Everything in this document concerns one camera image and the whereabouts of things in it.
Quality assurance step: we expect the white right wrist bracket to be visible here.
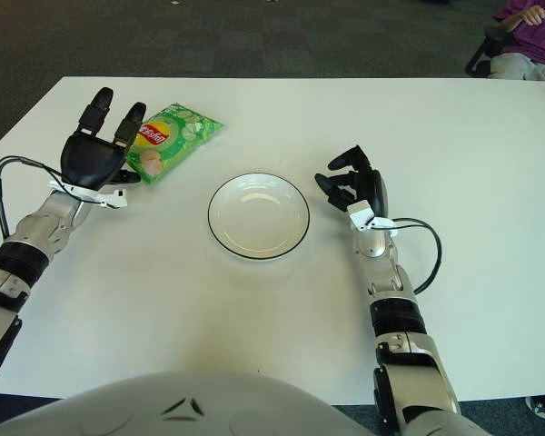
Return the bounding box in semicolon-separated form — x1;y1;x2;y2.
346;202;400;236

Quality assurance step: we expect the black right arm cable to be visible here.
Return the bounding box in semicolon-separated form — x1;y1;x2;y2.
390;217;442;295

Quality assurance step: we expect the green potato chips bag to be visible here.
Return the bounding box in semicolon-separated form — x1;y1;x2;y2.
125;103;224;186

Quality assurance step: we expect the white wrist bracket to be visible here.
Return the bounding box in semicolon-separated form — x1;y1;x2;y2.
346;202;400;236
47;180;131;210

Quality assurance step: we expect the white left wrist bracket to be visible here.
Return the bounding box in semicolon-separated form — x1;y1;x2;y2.
47;180;131;210

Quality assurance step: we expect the black office chair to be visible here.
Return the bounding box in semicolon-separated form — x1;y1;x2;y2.
464;25;519;78

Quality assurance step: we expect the white plate with black rim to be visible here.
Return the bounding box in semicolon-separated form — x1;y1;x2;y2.
207;172;311;263

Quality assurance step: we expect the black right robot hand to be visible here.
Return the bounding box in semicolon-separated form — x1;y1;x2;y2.
314;144;389;218

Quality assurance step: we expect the silver robot torso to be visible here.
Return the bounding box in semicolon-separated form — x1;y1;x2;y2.
0;370;382;436

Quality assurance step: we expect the person in purple shirt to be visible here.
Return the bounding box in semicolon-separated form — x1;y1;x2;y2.
488;0;545;83

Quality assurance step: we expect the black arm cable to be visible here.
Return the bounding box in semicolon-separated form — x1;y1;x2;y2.
0;155;69;240
390;217;442;295

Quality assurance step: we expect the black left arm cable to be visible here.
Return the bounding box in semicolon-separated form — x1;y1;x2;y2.
0;155;69;240

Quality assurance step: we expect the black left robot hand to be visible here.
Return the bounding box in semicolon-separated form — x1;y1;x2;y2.
59;87;149;191

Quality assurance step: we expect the sneaker shoe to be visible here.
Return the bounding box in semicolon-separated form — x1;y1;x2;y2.
524;394;545;420

